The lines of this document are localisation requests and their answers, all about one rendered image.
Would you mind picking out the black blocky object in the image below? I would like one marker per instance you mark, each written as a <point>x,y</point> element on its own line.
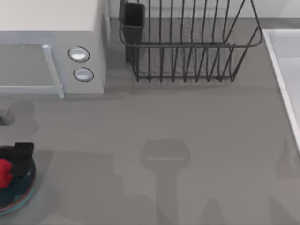
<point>23,159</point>

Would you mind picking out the pale microwave oven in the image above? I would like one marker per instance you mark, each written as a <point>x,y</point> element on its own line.
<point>47,16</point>

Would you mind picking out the grey microwave door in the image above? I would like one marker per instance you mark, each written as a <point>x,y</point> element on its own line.
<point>21,65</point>

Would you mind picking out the dark blue plate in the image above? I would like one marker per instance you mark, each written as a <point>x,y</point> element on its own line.
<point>16,192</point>

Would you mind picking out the small round microwave knob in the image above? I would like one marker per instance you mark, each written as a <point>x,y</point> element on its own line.
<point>83,74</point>

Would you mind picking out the white sink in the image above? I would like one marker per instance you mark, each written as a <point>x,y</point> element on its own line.
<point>284,65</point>

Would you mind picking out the dark grey cutlery holder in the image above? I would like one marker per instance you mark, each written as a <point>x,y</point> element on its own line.
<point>133,28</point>

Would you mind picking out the large round microwave knob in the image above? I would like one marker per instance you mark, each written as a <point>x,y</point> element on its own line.
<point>78,54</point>

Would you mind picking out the red object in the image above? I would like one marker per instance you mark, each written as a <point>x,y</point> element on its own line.
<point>4,172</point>

